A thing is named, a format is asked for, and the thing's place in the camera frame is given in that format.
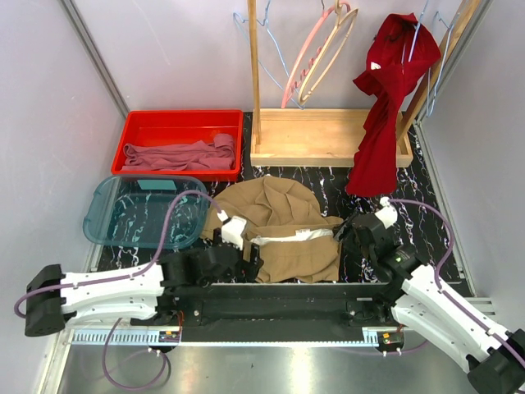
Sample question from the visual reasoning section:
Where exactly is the red pleated skirt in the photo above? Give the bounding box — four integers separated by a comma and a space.
345, 13, 441, 197

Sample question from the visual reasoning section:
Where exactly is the left wooden rack post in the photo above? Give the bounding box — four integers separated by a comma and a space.
247, 0, 261, 149

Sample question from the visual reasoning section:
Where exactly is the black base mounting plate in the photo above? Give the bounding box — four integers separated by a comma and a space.
130, 282, 422, 344

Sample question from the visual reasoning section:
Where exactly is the wooden rack post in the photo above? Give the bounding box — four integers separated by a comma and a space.
396, 0, 483, 141
247, 0, 261, 149

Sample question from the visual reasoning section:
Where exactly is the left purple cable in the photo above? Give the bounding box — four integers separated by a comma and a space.
14, 190, 231, 391

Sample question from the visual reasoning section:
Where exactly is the pink plastic hanger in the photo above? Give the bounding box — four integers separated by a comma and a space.
281, 1, 358, 109

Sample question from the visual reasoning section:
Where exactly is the light blue wire hanger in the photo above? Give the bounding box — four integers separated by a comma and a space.
403, 0, 430, 64

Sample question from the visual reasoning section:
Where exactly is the tan brown garment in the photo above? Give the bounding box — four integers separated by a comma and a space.
214, 176, 343, 283

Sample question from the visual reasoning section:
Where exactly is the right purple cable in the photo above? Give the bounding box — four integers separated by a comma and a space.
340, 198, 525, 366

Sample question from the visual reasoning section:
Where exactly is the aluminium rail frame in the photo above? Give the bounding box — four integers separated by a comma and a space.
39, 299, 520, 394

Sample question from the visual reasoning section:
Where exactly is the mauve pink garment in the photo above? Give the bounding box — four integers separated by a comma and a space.
122, 134, 235, 171

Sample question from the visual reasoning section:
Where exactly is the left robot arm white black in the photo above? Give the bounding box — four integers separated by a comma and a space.
16, 230, 263, 337

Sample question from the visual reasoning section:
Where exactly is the right wooden rack post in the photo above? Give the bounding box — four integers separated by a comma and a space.
396, 0, 483, 141

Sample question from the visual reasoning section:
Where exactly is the wooden rack base tray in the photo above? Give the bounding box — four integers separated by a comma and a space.
250, 108, 414, 168

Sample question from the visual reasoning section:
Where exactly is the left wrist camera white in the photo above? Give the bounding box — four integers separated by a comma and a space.
217, 210, 247, 250

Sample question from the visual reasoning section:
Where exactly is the beige wooden hanger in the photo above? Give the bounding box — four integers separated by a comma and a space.
297, 1, 358, 105

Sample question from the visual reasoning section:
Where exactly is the teal transparent plastic tub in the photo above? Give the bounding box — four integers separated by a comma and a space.
83, 176, 209, 249

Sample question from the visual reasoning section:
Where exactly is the blue wire hanger left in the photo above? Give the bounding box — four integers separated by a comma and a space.
232, 1, 305, 110

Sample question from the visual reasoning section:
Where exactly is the red plastic bin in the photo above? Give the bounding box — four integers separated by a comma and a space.
111, 109, 244, 181

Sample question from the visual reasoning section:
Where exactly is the blue wire hanger far right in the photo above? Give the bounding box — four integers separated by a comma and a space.
424, 11, 457, 118

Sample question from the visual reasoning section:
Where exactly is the purple cable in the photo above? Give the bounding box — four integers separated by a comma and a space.
14, 190, 231, 391
340, 198, 525, 366

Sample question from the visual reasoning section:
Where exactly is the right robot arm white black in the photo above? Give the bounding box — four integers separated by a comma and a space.
334, 208, 524, 393

